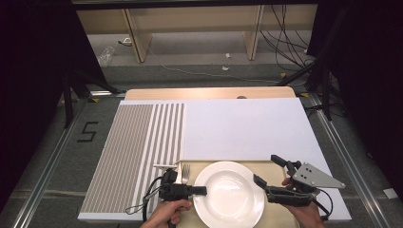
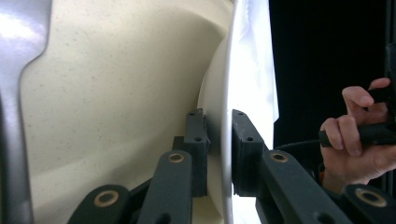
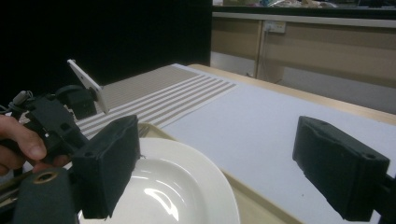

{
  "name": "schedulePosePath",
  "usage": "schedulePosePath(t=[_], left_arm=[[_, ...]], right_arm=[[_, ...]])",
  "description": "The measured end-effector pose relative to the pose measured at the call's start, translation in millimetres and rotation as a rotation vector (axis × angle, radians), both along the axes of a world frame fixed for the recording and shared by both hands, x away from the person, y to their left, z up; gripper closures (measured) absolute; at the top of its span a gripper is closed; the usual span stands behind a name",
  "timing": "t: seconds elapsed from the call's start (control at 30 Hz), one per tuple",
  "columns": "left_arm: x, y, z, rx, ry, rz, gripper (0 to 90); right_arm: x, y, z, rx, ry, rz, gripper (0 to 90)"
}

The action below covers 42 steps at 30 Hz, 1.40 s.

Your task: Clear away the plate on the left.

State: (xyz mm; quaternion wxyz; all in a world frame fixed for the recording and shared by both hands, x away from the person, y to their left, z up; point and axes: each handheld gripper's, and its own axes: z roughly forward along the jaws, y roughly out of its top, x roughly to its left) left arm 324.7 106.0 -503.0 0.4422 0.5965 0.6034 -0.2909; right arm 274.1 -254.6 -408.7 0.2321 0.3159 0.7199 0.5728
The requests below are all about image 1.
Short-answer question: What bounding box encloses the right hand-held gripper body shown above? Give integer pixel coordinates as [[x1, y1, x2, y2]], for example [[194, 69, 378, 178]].
[[265, 160, 347, 208]]

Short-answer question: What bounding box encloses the black tripod stand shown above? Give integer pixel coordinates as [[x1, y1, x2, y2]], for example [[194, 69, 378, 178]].
[[277, 56, 335, 122], [61, 69, 119, 129]]

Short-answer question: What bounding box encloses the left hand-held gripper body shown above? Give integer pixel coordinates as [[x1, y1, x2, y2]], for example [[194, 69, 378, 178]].
[[153, 163, 194, 202]]

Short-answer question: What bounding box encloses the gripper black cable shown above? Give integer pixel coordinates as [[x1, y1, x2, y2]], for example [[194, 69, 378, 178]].
[[312, 187, 334, 221], [125, 175, 166, 223]]

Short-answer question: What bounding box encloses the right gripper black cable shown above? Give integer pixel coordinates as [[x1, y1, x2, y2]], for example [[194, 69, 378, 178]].
[[312, 187, 334, 221]]

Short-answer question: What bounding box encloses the white plate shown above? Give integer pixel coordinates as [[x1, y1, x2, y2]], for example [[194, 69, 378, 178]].
[[192, 161, 266, 228]]

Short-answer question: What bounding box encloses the grey striped placemat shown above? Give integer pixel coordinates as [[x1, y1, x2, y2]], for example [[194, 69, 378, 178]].
[[80, 103, 186, 214]]

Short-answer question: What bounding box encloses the person's left hand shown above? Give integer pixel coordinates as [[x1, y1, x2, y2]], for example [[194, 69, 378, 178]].
[[147, 198, 193, 228]]

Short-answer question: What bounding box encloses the person's right hand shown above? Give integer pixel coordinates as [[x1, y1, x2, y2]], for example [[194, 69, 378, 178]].
[[280, 178, 324, 228]]

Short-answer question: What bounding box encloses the white foam board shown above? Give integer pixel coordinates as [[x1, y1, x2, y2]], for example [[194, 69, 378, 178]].
[[77, 97, 353, 222]]

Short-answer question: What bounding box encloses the black curtain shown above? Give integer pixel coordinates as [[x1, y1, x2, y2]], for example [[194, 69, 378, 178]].
[[0, 0, 108, 214], [306, 0, 403, 192]]

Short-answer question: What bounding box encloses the beige tray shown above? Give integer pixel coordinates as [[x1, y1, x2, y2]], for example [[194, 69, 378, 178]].
[[164, 160, 300, 228]]

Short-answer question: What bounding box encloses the bundle of black floor cables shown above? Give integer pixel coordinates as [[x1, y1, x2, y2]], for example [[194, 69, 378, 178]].
[[259, 4, 316, 72]]

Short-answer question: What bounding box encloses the white floor cable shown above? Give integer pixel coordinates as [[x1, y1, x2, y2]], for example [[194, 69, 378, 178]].
[[146, 47, 280, 86]]

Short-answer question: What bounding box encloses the white paper sheet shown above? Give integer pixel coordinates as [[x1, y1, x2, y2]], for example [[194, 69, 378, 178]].
[[382, 187, 400, 200]]

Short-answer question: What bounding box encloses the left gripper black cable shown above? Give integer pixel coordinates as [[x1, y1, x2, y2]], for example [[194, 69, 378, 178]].
[[125, 175, 166, 223]]

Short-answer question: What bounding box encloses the clear plastic bag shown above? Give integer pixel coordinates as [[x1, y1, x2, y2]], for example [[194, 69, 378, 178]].
[[97, 46, 116, 67]]

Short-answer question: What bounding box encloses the metal floor rail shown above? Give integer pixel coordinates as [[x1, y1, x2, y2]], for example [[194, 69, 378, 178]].
[[308, 94, 390, 228], [11, 97, 90, 228]]

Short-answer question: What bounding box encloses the silver fork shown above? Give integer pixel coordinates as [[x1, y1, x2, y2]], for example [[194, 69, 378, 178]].
[[181, 163, 191, 185]]

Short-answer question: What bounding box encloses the light wooden shelf unit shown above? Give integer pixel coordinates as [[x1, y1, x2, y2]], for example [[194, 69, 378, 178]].
[[75, 4, 318, 64]]

